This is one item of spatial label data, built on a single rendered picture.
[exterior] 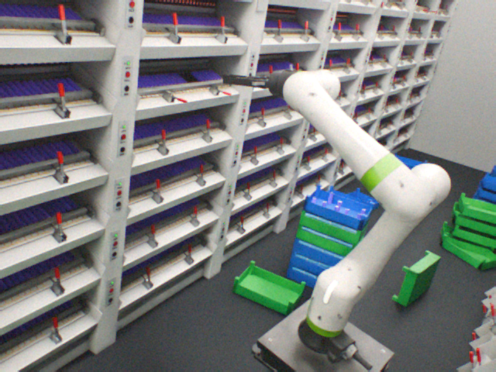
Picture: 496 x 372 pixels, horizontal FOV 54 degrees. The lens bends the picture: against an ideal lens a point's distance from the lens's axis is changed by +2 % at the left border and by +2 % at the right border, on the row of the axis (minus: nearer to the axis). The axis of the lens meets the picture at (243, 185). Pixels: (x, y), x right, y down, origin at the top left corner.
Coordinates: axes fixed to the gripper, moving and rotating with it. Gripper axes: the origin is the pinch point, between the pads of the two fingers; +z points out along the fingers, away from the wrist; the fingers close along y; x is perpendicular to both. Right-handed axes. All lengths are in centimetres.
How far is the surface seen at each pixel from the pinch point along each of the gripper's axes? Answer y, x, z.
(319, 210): -63, 65, -7
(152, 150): 19.3, 26.2, 22.1
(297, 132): -97, 36, 27
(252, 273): -48, 103, 21
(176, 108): 12.9, 10.9, 16.0
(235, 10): -26.0, -24.3, 20.0
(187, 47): 11.7, -10.3, 11.7
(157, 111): 22.7, 10.7, 15.4
